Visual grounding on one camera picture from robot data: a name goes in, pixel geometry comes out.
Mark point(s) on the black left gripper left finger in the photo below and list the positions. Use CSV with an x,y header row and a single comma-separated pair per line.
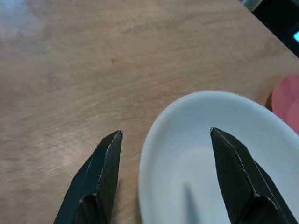
x,y
98,186

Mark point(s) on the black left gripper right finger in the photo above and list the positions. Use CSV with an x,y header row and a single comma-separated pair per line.
x,y
243,186

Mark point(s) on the white bowl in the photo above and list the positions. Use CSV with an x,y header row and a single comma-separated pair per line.
x,y
187,144

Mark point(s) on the pink plate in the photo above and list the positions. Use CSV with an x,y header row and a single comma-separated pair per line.
x,y
287,102

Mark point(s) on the device with cyan screen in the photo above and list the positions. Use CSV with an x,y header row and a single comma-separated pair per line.
x,y
296,36

